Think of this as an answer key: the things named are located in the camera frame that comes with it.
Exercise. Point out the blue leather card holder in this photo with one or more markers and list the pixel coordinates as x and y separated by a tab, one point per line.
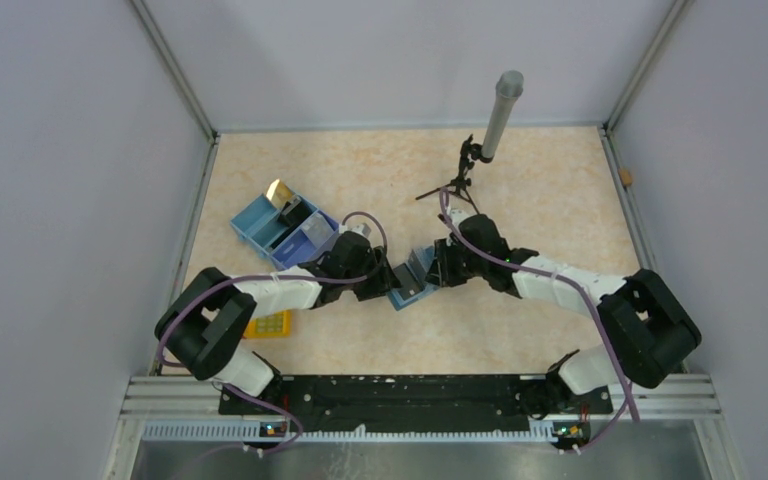
419	260

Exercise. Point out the yellow toy brick block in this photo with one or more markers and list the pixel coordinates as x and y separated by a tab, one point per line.
276	325

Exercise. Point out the aluminium table frame rail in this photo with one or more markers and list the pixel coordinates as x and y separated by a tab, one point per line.
682	395

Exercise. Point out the white toothed cable strip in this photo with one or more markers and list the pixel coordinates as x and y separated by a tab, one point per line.
243	431

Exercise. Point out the silver grey credit card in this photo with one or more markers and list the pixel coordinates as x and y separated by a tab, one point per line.
317	229

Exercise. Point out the black credit card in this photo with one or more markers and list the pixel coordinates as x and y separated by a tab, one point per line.
409	285

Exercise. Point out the blue compartment organizer tray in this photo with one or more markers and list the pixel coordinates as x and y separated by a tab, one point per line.
278	237

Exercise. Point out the grey tube on stand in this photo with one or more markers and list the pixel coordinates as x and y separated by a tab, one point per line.
508	90

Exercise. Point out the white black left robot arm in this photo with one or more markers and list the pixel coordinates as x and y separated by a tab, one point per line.
203	328

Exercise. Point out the gold credit card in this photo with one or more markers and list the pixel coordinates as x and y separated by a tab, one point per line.
279	194

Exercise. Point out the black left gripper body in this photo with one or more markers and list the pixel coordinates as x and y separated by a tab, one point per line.
377	284

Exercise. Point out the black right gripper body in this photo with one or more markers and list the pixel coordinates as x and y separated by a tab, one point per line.
457	264

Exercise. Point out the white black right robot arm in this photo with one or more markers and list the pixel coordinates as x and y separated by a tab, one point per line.
646	333

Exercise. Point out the black mini tripod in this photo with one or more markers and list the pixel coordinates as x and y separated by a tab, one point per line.
469	154

